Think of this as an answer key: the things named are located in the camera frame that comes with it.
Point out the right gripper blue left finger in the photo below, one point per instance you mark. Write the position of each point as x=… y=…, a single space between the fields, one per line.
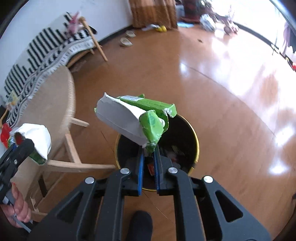
x=94 y=209

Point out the yellow toy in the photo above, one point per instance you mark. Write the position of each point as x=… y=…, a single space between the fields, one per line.
x=161 y=29

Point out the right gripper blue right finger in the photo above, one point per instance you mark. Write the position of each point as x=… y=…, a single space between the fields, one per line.
x=204 y=210

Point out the white paper on floor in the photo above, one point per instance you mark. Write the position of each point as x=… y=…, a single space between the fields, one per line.
x=150 y=27

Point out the white green paper cup wrapper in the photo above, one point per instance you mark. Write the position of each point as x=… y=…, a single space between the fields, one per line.
x=39 y=135

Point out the far beige slipper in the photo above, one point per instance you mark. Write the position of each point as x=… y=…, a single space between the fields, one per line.
x=130 y=34

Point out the person's left hand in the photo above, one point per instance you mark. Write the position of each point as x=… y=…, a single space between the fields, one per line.
x=20 y=208

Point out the clear plastic bag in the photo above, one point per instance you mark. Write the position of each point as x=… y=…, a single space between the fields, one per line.
x=207 y=23

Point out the round wooden coffee table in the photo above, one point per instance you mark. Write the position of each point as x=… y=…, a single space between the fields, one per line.
x=54 y=107

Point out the brown curtain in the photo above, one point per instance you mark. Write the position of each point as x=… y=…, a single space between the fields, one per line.
x=158 y=12

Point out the green white torn carton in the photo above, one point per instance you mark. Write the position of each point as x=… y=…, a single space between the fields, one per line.
x=139 y=119

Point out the pink child's tricycle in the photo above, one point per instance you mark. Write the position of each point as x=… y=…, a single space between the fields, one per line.
x=229 y=26

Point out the wooden sofa frame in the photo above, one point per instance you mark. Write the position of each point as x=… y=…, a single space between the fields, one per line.
x=81 y=21

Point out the dark red plant pot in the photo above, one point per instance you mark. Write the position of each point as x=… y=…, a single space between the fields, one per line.
x=192 y=10

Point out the black gold-rimmed trash bin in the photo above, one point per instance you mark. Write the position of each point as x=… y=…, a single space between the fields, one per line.
x=180 y=136

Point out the trash pile in bin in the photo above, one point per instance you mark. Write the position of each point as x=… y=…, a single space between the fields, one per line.
x=170 y=153

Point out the black foam microphone tip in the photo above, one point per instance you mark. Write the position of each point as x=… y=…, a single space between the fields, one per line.
x=140 y=227

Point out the black white striped sofa cover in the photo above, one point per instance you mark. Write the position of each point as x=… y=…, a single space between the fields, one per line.
x=51 y=48

